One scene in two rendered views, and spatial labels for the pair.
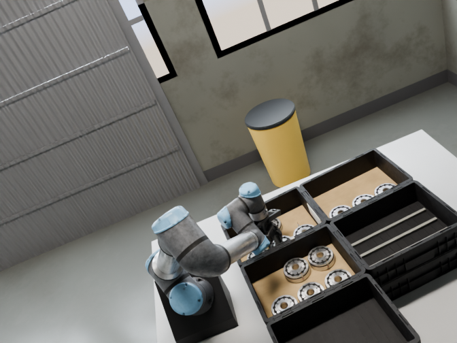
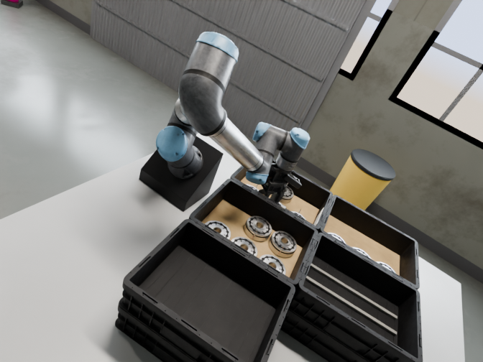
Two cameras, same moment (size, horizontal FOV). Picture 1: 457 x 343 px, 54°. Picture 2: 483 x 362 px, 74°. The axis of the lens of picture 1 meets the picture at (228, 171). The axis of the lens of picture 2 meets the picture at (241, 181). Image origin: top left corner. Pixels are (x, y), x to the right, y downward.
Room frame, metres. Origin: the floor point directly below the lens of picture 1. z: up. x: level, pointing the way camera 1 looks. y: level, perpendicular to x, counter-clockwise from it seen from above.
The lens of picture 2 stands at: (0.31, -0.20, 1.66)
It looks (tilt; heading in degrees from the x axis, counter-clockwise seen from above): 35 degrees down; 15
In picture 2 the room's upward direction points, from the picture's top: 24 degrees clockwise
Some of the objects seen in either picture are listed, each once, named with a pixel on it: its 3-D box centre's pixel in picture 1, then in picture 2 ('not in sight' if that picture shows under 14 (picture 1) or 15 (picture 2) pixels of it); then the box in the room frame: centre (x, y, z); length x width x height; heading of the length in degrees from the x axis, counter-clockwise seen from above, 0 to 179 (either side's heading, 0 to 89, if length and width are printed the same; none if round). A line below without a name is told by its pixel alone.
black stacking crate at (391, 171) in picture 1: (356, 192); (363, 246); (1.48, -0.47, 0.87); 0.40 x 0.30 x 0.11; 93
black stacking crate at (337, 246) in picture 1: (302, 279); (251, 235); (1.15, -0.09, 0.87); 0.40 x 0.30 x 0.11; 93
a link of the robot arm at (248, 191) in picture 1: (251, 197); (294, 144); (1.38, -0.04, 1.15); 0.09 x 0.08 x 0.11; 112
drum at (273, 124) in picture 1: (280, 145); (353, 190); (2.94, -0.46, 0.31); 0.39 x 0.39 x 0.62
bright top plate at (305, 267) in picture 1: (296, 267); (259, 225); (1.23, -0.09, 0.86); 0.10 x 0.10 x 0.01
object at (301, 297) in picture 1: (311, 293); (243, 248); (1.09, -0.09, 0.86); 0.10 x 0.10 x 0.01
